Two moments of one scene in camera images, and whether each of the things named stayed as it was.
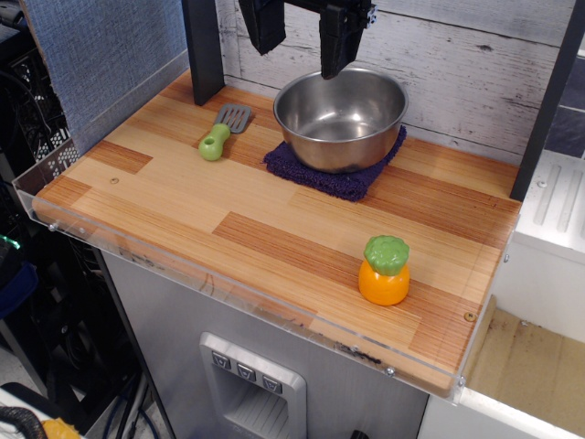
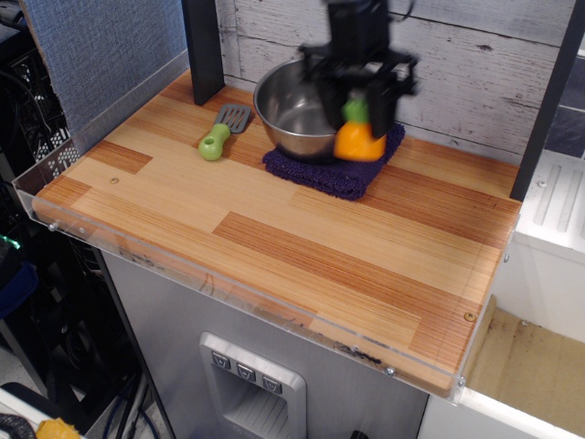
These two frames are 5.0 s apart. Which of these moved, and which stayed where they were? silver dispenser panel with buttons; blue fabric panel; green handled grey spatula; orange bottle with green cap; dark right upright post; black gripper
Moved: orange bottle with green cap; black gripper
Stayed: green handled grey spatula; silver dispenser panel with buttons; blue fabric panel; dark right upright post
